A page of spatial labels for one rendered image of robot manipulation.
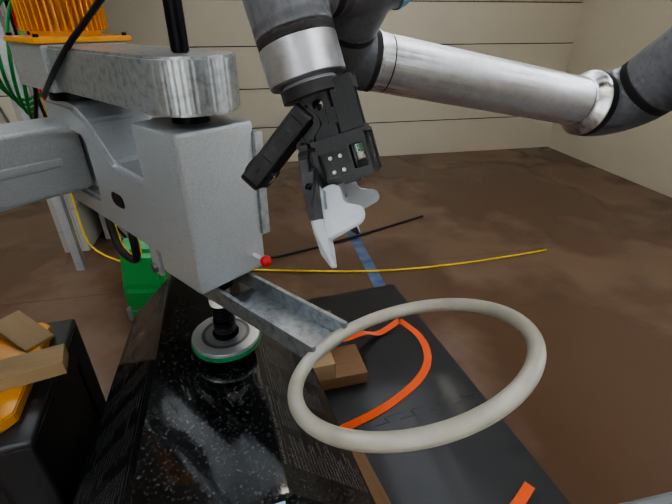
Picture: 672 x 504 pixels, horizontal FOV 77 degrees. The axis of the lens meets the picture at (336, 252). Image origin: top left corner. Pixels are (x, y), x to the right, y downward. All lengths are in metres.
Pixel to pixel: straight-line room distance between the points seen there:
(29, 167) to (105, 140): 0.26
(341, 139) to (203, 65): 0.56
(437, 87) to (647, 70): 0.36
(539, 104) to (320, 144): 0.46
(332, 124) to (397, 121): 5.91
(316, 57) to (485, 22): 6.29
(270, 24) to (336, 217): 0.21
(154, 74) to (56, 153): 0.68
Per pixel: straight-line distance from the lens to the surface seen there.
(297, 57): 0.48
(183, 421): 1.27
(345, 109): 0.49
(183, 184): 1.03
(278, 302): 1.17
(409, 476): 2.13
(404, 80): 0.69
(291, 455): 1.19
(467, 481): 2.17
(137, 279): 2.91
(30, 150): 1.58
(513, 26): 6.96
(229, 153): 1.08
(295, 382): 0.87
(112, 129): 1.47
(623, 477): 2.48
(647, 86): 0.92
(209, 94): 1.00
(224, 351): 1.35
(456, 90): 0.74
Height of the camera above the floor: 1.78
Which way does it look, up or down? 29 degrees down
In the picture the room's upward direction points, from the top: straight up
